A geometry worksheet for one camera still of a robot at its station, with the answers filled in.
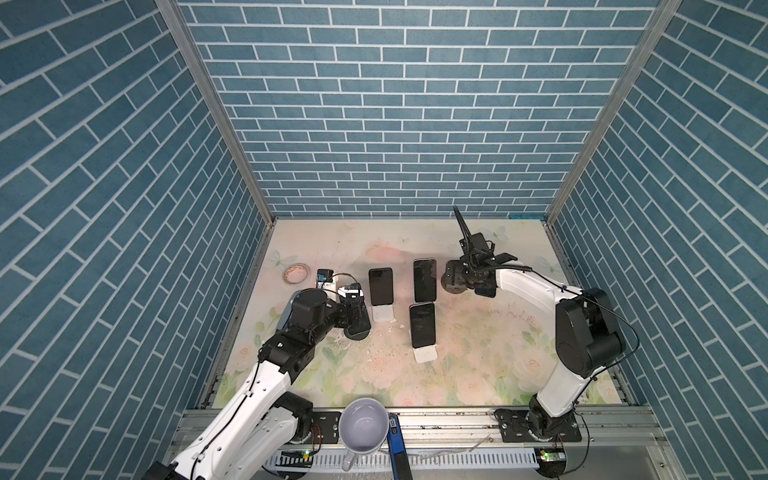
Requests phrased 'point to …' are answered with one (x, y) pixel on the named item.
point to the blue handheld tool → (399, 464)
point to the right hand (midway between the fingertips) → (456, 272)
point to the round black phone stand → (358, 330)
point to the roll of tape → (296, 273)
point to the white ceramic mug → (362, 428)
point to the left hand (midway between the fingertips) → (350, 297)
